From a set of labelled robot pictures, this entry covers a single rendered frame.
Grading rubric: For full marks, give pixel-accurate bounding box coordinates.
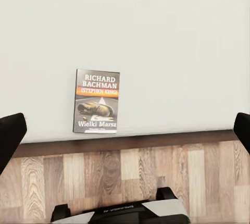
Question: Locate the hardback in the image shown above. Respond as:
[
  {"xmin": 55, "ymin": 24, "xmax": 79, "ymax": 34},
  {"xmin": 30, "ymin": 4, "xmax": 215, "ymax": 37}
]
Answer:
[{"xmin": 72, "ymin": 69, "xmax": 120, "ymax": 133}]

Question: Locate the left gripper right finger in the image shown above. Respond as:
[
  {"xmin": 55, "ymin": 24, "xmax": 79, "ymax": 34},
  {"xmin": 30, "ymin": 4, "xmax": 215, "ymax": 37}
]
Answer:
[{"xmin": 233, "ymin": 112, "xmax": 250, "ymax": 154}]

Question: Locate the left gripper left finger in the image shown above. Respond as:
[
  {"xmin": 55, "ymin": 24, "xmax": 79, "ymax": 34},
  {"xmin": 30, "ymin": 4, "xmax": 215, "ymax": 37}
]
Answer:
[{"xmin": 0, "ymin": 113, "xmax": 27, "ymax": 175}]

